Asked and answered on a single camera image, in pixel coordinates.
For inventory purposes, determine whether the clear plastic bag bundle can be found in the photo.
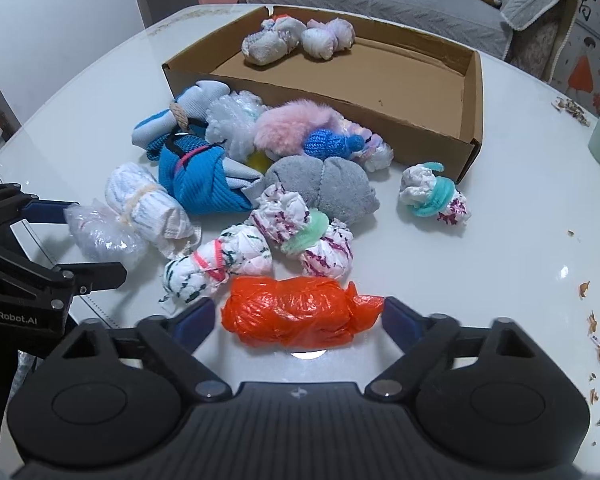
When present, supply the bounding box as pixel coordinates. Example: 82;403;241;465
63;199;149;264

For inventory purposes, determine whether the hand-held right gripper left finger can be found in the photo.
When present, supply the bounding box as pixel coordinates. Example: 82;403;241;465
47;297;232;402

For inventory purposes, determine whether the magenta striped bundle green tie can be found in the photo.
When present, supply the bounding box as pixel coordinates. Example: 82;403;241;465
249;184;354;279

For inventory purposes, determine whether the floral decorated refrigerator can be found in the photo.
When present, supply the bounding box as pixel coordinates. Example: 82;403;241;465
549;0;600;112

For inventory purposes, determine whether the white lilac sock bundle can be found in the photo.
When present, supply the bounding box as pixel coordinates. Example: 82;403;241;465
300;17;357;59

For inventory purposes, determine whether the pile of nut shells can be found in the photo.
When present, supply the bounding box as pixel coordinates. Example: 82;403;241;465
552;97;592;127

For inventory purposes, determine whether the grey white sock bundle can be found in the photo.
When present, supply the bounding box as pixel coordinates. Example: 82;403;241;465
241;16;309;66

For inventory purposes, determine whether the brown cardboard box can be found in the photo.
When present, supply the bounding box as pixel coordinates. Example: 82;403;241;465
162;5;484;184

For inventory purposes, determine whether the light blue sock bundle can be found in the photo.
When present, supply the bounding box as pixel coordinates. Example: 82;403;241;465
131;79;231;163

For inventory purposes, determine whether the white ribbed sock bundle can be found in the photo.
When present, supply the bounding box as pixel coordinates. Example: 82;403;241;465
104;162;202;257

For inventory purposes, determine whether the white bubble plastic bundle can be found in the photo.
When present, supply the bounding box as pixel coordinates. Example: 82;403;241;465
204;90;269;162

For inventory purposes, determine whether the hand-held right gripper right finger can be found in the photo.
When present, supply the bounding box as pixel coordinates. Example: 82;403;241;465
364;296;553;402

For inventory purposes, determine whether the pink fluffy sock bundle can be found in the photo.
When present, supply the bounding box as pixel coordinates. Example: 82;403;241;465
245;100;369;171

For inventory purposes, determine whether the white pink striped bundle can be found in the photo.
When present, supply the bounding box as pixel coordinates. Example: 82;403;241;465
341;119;394;172

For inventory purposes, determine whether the white bundle teal tie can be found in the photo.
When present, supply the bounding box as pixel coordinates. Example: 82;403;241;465
398;161;469;226

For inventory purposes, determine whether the green striped bundle pink band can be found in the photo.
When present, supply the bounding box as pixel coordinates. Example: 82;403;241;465
160;224;274;307

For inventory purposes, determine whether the blue knit sock bundle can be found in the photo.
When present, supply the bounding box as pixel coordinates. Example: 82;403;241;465
157;132;267;217

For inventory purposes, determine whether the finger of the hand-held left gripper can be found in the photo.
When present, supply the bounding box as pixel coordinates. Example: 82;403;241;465
0;184;81;244
0;247;128;312

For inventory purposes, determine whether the grey sofa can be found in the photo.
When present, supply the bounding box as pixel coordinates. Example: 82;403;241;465
244;0;581;70

